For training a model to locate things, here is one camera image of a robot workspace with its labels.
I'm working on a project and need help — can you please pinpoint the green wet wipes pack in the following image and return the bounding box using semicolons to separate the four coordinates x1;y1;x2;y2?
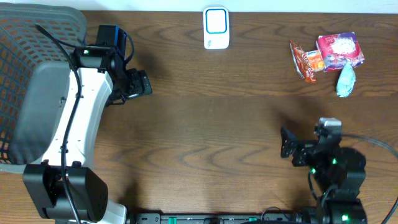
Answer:
336;63;356;98

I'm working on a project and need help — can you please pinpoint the orange pocket tissue pack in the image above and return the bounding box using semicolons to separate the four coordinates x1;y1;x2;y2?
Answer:
303;50;325;72

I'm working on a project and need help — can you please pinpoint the red brown snack wrapper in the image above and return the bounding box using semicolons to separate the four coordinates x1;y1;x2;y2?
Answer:
290;40;316;83

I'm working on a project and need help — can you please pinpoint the red purple tissue pack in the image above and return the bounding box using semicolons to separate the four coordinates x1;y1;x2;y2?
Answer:
316;32;365;72

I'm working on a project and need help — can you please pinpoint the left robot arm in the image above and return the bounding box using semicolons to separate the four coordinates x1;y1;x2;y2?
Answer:
22;46;152;223

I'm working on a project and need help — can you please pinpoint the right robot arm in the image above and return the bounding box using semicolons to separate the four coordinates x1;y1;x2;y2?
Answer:
280;124;368;223

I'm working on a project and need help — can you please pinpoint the white barcode scanner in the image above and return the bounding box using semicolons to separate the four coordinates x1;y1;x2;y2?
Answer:
203;6;230;50

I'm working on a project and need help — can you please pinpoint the grey plastic mesh basket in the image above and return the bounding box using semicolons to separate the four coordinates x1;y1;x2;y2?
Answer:
1;2;87;174

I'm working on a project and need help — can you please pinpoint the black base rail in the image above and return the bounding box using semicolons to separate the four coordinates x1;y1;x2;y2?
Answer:
126;213;294;224

